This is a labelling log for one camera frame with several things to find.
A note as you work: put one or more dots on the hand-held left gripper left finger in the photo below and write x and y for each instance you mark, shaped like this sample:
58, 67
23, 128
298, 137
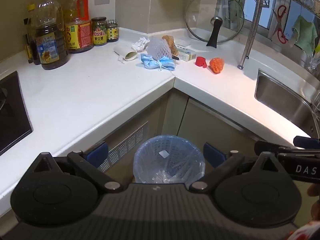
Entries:
96, 153

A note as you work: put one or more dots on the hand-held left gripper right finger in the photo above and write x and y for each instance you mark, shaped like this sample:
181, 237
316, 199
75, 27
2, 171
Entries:
214, 155

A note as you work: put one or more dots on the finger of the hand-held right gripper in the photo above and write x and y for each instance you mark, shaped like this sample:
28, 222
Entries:
280, 148
306, 141

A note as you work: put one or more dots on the blue-bagged trash bin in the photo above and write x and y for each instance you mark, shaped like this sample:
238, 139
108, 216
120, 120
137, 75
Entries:
170, 160

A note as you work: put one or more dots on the orange foam net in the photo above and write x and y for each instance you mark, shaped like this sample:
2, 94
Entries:
216, 65

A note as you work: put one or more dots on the red bottle cap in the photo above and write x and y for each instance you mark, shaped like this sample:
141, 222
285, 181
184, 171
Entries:
200, 62

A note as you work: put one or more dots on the green white carton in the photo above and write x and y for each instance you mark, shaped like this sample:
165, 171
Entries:
187, 55

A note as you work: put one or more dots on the white paper cup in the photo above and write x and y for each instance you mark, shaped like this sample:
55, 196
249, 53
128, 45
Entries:
123, 51

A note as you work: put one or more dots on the blue face mask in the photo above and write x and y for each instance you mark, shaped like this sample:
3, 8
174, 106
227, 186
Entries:
155, 62

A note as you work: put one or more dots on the white plastic wrap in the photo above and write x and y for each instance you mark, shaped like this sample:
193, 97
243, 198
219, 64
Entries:
140, 43

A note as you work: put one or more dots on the brown wrapper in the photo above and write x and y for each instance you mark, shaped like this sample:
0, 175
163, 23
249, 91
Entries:
171, 42

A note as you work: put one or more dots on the white foam fruit net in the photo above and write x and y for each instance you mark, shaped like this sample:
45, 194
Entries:
157, 47

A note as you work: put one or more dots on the person's right hand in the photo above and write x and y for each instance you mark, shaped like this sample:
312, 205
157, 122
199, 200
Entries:
314, 192

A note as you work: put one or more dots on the beige base cabinet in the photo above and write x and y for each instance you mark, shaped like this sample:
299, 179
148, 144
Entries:
212, 123

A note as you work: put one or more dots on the steel sink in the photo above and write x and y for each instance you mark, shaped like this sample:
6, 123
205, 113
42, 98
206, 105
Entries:
282, 97

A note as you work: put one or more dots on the black stove top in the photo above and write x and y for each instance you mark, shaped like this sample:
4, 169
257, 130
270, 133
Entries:
12, 115

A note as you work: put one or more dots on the green cloth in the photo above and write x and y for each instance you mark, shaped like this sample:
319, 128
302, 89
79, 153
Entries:
303, 33

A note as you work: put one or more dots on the blue label oil bottle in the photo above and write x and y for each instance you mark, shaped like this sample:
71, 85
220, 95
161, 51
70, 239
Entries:
51, 47

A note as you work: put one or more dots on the red scissors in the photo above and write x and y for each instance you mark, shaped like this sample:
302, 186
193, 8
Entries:
280, 27

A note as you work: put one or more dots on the yellow label oil bottle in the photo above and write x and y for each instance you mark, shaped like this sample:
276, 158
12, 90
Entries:
78, 33

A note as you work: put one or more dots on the large bean paste jar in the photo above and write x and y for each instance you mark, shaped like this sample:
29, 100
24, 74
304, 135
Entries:
99, 32

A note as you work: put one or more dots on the small bean paste jar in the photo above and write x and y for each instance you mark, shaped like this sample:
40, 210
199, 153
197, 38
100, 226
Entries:
112, 31

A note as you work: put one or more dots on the metal rack legs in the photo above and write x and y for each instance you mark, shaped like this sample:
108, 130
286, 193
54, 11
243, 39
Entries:
251, 27

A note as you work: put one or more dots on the dark sauce bottle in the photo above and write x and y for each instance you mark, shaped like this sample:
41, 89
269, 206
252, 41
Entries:
29, 37

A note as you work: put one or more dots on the glass pot lid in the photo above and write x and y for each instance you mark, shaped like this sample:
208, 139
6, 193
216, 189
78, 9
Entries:
202, 12

